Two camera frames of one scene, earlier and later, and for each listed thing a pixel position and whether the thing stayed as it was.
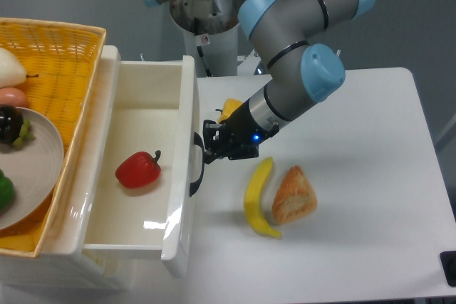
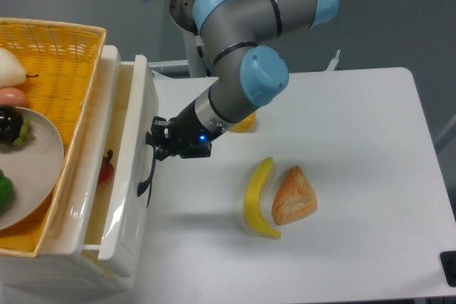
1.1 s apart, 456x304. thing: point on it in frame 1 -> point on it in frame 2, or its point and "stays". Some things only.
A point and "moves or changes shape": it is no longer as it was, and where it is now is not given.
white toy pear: x=12 y=72 stays
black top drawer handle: x=198 y=142 -> x=142 y=186
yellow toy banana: x=251 y=203 stays
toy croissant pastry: x=295 y=198 stays
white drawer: x=144 y=208 moves or changes shape
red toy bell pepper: x=139 y=170 -> x=107 y=168
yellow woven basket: x=60 y=60 stays
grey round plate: x=35 y=168 stays
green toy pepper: x=7 y=194 stays
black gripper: x=237 y=137 -> x=189 y=138
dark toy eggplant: x=13 y=128 stays
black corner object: x=448 y=261 stays
